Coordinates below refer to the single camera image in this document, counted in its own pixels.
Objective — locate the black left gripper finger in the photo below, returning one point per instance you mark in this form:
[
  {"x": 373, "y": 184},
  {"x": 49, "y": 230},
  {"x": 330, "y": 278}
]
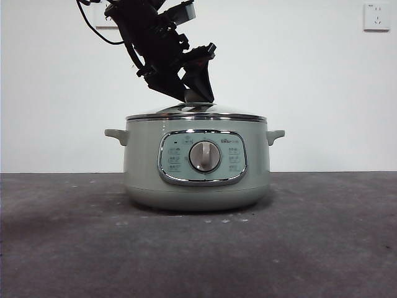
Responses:
[
  {"x": 164, "y": 82},
  {"x": 198, "y": 79}
]

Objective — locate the glass lid with green knob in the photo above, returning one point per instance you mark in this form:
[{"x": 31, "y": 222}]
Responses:
[{"x": 198, "y": 112}]

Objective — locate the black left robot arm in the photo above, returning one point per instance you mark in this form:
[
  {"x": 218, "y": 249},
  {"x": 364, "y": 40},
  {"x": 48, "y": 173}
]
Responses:
[{"x": 139, "y": 31}]

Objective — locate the pale green electric cooking pot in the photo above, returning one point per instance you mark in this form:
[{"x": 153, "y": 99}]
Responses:
[{"x": 142, "y": 174}]

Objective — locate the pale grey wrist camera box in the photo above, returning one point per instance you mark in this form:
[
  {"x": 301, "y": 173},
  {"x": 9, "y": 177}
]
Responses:
[{"x": 184, "y": 12}]

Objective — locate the white wall socket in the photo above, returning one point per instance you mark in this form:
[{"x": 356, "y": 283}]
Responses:
[
  {"x": 100, "y": 27},
  {"x": 376, "y": 18}
]

